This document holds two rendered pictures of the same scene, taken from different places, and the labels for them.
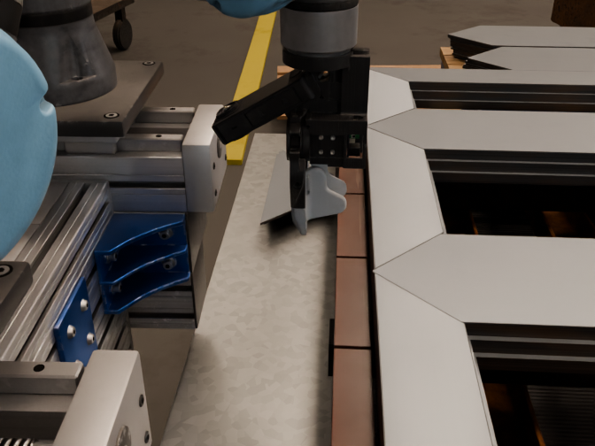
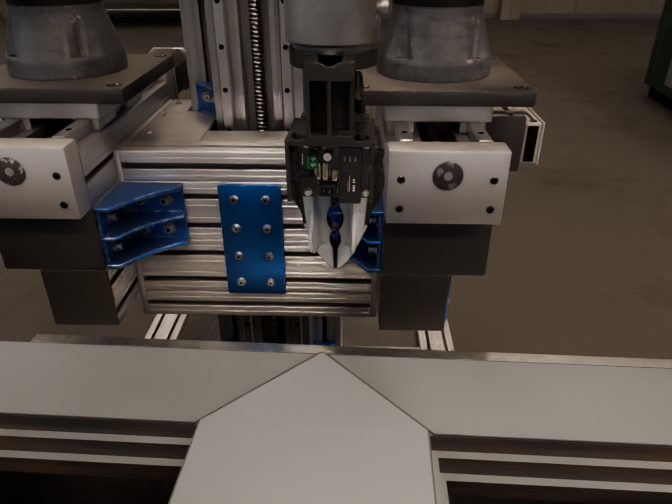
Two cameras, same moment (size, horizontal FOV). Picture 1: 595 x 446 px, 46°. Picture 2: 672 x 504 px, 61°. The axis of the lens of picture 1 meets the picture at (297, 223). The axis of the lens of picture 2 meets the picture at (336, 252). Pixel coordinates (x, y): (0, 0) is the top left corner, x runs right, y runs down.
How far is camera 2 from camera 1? 85 cm
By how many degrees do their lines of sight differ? 76
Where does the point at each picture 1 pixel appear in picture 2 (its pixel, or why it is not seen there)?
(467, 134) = not seen: outside the picture
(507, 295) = (249, 484)
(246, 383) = not seen: hidden behind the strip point
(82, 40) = (417, 25)
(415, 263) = (340, 392)
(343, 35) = (292, 23)
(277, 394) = not seen: hidden behind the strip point
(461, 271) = (318, 439)
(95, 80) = (408, 64)
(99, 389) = (34, 142)
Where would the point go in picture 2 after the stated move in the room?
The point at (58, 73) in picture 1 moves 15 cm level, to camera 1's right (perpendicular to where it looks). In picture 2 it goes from (388, 47) to (400, 72)
